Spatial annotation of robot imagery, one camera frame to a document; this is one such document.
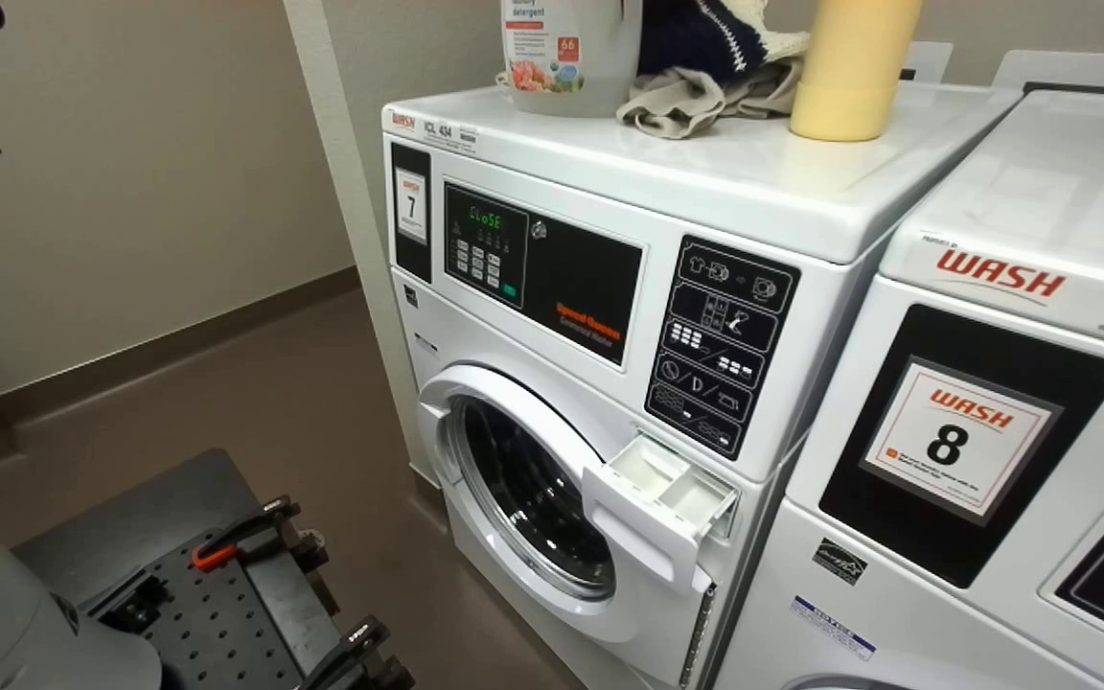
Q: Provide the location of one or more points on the white detergent drawer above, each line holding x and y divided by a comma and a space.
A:
671, 479

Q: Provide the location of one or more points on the translucent detergent bottle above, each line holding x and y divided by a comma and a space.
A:
575, 63

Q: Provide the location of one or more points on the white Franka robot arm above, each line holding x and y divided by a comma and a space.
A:
16, 614

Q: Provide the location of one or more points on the white washing machine labelled 7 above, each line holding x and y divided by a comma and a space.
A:
756, 177

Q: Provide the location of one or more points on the white washing machine labelled 8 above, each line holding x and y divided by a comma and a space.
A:
1051, 204

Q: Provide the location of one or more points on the number 7 label card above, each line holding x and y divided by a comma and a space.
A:
411, 204

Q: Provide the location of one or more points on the white-rimmed glass washer door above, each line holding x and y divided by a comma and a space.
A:
651, 599

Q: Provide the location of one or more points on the beige cloth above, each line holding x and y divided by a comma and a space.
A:
681, 102

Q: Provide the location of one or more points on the black clamp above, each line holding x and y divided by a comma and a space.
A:
352, 645

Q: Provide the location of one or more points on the yellow water bottle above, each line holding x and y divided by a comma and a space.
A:
853, 78

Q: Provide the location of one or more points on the number 8 label card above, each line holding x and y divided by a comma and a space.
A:
957, 440

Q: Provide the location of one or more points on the grey cart platform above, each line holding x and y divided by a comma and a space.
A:
142, 509

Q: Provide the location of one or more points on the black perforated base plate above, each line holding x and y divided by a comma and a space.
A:
211, 637

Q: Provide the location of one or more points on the white wall outlet box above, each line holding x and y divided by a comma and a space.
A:
934, 63

